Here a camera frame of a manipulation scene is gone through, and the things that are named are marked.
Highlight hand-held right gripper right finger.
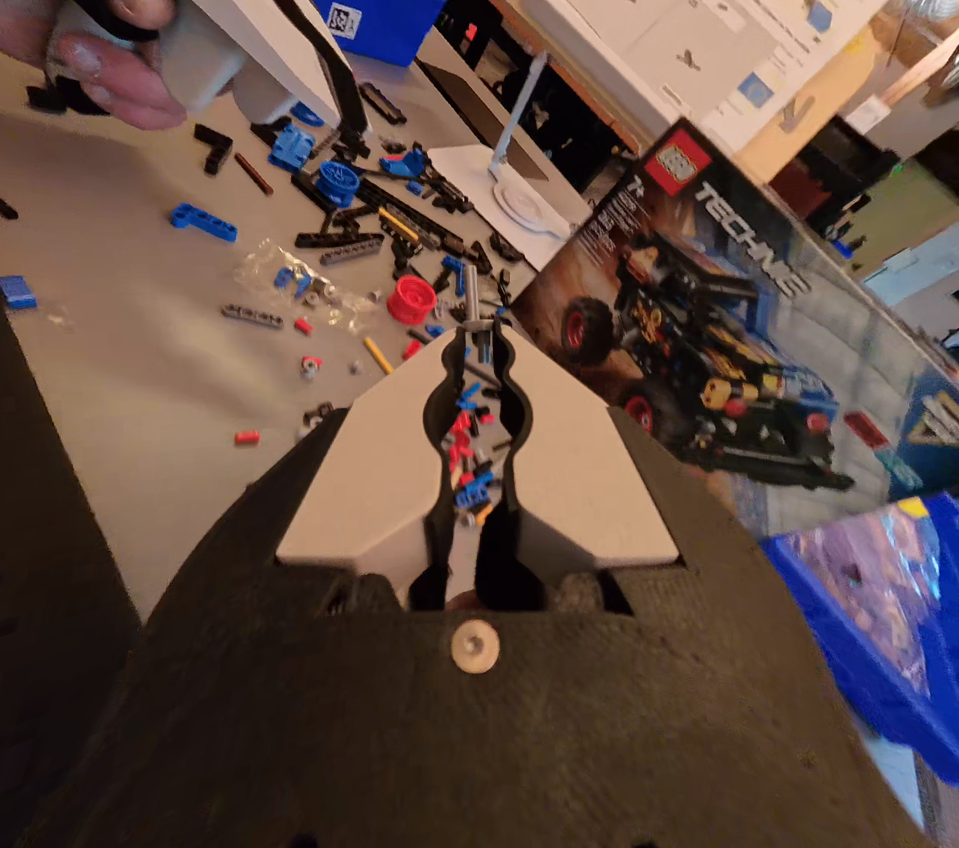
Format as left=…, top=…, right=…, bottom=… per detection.
left=476, top=325, right=681, bottom=614

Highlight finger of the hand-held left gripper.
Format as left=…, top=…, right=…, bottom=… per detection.
left=152, top=0, right=370, bottom=142

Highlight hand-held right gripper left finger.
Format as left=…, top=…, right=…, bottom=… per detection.
left=274, top=328, right=467, bottom=614

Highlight small building pieces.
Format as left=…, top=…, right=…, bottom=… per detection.
left=233, top=313, right=518, bottom=527

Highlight small grey axle assembly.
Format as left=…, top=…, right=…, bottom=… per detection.
left=460, top=264, right=497, bottom=364

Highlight grey desk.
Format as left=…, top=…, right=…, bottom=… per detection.
left=0, top=28, right=600, bottom=625

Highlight black angled connector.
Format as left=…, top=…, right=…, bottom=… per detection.
left=193, top=124, right=234, bottom=177

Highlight short brown axle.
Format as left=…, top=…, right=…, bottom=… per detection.
left=234, top=153, right=276, bottom=198

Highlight blue curved panel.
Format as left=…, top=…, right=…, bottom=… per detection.
left=269, top=124, right=318, bottom=173

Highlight black ribbed block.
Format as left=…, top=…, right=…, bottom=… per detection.
left=359, top=83, right=408, bottom=127

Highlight black toy truck box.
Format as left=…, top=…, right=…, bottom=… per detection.
left=510, top=117, right=959, bottom=542

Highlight red wheel hub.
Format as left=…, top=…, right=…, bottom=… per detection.
left=388, top=275, right=437, bottom=327

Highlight dark grey thin beam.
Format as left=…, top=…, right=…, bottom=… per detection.
left=221, top=303, right=286, bottom=331

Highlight blue fender piece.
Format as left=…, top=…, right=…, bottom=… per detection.
left=378, top=146, right=428, bottom=181

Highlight pile of black building beams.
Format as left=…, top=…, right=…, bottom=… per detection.
left=251, top=114, right=526, bottom=310

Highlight clear zip bag with pieces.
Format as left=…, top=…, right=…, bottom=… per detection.
left=233, top=240, right=384, bottom=336

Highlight instruction poster board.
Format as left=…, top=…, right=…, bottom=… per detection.
left=734, top=0, right=959, bottom=186

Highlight white instruction booklet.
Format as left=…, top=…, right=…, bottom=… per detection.
left=423, top=0, right=922, bottom=153

